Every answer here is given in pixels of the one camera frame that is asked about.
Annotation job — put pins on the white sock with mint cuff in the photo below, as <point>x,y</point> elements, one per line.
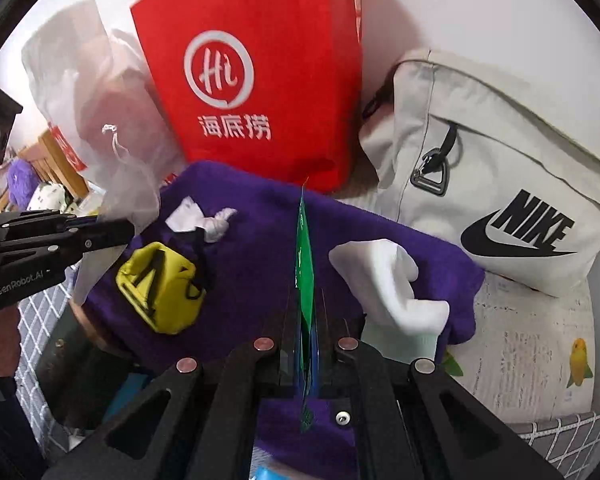
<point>395,285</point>

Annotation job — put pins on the white plastic shopping bag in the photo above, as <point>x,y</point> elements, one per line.
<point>95,110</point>

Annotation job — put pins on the wooden headboard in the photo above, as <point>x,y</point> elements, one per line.
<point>55,160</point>

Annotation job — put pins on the purple knitted garment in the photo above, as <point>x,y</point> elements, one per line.
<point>260,240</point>

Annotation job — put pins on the yellow pouch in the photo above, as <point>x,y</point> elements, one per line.
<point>160,285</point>

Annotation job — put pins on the red paper bag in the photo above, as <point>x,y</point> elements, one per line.
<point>260,85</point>

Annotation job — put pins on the grey sling bag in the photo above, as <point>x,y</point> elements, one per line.
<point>505,170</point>

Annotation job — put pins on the purple plush toy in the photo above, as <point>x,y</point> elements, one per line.
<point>22,182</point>

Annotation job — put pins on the white tissue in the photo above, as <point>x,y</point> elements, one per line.
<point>200,220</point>

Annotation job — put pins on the grey checked cloth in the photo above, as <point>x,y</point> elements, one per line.
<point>570,440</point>

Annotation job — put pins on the white floral pillow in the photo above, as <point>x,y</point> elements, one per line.
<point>47,197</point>

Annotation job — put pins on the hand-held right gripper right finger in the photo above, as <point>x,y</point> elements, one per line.
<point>327,360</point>

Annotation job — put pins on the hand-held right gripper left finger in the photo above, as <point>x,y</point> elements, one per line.
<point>287,360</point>

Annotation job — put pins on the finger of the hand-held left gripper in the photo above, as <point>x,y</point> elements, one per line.
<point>90,240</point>
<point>40,219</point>

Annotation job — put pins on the lemon print bed sheet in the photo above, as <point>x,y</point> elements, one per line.
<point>520,340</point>

